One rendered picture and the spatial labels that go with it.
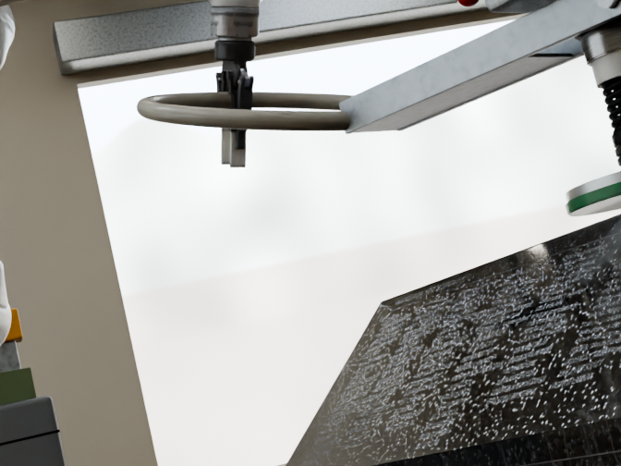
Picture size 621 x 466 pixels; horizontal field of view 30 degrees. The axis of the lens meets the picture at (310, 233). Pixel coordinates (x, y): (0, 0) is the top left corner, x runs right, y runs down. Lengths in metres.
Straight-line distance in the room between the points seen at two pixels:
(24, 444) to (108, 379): 6.08
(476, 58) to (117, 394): 6.58
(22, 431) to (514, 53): 0.97
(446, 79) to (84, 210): 6.62
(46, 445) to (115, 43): 6.35
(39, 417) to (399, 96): 0.77
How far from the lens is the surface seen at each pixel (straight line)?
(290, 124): 1.74
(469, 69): 1.59
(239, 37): 2.15
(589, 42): 1.50
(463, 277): 1.58
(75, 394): 7.98
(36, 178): 8.17
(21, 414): 1.93
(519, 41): 1.53
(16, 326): 3.09
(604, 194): 1.40
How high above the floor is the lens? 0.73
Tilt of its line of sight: 7 degrees up
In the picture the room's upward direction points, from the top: 13 degrees counter-clockwise
